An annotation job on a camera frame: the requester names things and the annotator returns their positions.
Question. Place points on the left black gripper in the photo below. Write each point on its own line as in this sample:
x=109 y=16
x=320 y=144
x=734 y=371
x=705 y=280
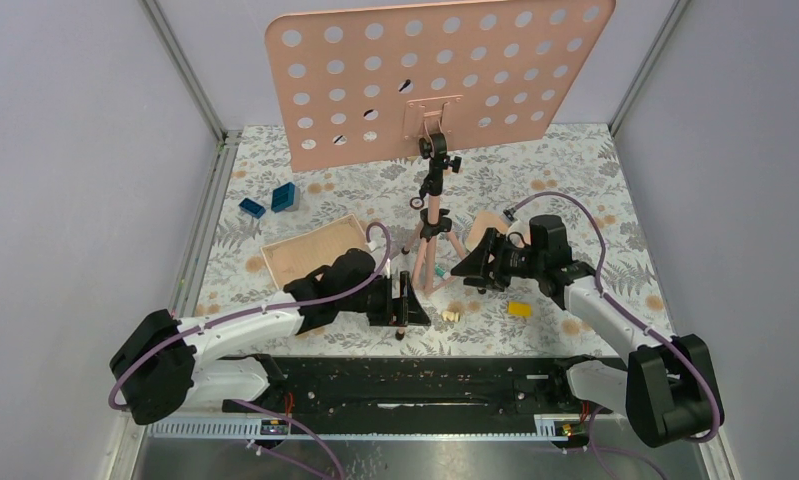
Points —
x=398 y=311

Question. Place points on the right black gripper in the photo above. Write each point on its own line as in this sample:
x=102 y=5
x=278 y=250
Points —
x=476 y=266

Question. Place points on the beige lined letter paper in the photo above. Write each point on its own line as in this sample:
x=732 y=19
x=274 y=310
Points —
x=293 y=258

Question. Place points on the pink perforated music stand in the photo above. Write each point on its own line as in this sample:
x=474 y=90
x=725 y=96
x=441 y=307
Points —
x=431 y=80

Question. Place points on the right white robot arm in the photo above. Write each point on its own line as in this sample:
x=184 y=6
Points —
x=667 y=387

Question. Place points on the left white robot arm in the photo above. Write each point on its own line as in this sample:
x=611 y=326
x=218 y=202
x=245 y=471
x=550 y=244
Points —
x=168 y=363

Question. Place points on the tan paper envelope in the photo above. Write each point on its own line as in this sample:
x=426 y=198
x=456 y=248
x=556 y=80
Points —
x=484 y=221

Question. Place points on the cream chess knight piece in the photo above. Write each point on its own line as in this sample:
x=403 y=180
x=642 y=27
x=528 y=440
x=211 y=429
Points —
x=451 y=316

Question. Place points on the green white glue stick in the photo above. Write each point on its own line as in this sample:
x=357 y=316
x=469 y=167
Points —
x=442 y=273

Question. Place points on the yellow toy brick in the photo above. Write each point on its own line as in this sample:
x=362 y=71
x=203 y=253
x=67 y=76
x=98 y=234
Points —
x=519 y=309

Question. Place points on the floral patterned table mat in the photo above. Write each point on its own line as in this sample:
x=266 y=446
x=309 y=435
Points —
x=573 y=172

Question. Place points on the large blue toy brick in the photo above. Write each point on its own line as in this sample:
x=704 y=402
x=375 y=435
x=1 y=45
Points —
x=285 y=197

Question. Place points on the small blue toy brick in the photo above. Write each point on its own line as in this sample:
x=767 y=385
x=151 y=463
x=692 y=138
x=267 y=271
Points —
x=252 y=208

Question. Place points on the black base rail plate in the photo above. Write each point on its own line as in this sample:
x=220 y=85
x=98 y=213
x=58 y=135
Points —
x=409 y=396

